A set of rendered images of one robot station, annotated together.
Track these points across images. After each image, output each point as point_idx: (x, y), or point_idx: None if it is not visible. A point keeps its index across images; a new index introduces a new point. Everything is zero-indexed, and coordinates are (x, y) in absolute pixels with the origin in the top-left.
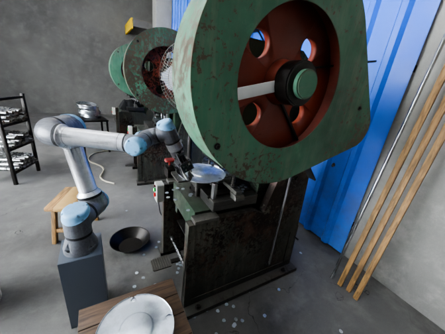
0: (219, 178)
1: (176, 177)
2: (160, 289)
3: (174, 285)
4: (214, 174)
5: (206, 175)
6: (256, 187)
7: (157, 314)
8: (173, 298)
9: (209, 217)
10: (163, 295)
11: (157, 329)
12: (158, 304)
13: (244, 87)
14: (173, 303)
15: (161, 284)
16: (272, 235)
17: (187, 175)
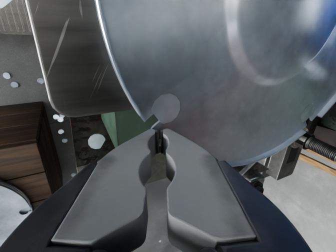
0: (304, 115)
1: (49, 36)
2: (9, 163)
3: (40, 159)
4: (321, 59)
5: (285, 72)
6: (335, 122)
7: (3, 209)
8: (35, 179)
9: (152, 178)
10: (15, 174)
11: (4, 226)
12: (4, 196)
13: None
14: (34, 187)
15: (12, 153)
16: None
17: (150, 173)
